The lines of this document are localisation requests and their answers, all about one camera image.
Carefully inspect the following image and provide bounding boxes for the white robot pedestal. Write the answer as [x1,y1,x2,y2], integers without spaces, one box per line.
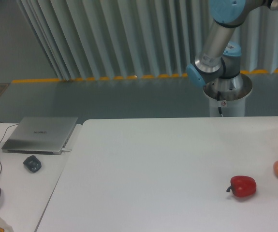
[203,74,253,117]

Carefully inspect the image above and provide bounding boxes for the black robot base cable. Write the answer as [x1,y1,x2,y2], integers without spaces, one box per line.
[216,90,224,117]

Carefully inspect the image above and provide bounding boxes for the small black plastic holder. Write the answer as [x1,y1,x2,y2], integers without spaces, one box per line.
[23,155,42,173]

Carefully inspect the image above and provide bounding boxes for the white folding screen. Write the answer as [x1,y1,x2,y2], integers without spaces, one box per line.
[18,0,278,81]

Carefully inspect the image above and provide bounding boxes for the black mouse cable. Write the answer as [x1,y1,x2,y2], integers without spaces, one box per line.
[0,121,20,189]

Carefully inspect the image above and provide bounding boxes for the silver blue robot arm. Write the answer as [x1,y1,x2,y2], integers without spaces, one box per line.
[186,0,278,87]

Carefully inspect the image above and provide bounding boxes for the red bell pepper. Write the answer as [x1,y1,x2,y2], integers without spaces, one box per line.
[226,175,257,198]

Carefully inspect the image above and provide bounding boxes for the silver closed laptop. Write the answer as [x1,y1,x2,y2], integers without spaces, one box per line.
[2,116,78,155]

